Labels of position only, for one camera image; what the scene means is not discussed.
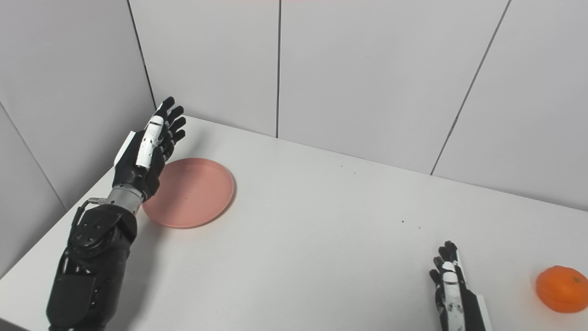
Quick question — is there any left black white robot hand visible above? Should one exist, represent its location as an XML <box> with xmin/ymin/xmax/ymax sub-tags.
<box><xmin>113</xmin><ymin>96</ymin><xmax>187</xmax><ymax>203</ymax></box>

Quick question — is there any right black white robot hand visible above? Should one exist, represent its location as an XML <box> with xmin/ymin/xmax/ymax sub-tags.
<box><xmin>429</xmin><ymin>240</ymin><xmax>493</xmax><ymax>331</ymax></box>

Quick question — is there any pink round plate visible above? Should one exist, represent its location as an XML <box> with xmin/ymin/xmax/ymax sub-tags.
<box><xmin>141</xmin><ymin>158</ymin><xmax>235</xmax><ymax>229</ymax></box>

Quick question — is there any orange fruit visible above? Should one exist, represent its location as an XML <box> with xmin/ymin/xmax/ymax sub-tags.
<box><xmin>536</xmin><ymin>265</ymin><xmax>588</xmax><ymax>314</ymax></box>

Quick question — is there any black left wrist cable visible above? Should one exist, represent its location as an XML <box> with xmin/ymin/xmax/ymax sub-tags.
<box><xmin>71</xmin><ymin>198</ymin><xmax>107</xmax><ymax>230</ymax></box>

